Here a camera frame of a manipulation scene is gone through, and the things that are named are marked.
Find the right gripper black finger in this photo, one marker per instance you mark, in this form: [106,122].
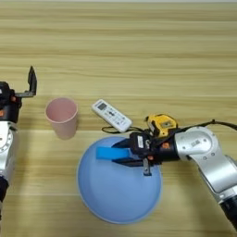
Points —
[131,162]
[125,143]

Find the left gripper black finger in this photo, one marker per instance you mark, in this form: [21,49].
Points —
[32,83]

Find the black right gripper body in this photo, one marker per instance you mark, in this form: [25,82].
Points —
[165,152]

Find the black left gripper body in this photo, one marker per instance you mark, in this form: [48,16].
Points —
[9,109]

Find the blue rectangular block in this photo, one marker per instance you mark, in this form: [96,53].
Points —
[108,153]

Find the white remote control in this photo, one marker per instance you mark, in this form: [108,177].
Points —
[111,115]

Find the light blue round plate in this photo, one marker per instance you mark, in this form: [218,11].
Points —
[117,191]

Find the pink plastic cup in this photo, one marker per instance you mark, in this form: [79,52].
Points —
[63,123]

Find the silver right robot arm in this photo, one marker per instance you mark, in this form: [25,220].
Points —
[200,145]

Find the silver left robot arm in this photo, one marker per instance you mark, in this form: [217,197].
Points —
[6,151]

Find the right gripper small black box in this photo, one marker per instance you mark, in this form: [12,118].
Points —
[140,142]

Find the yellow black tape measure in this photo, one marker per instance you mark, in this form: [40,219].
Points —
[165,123]

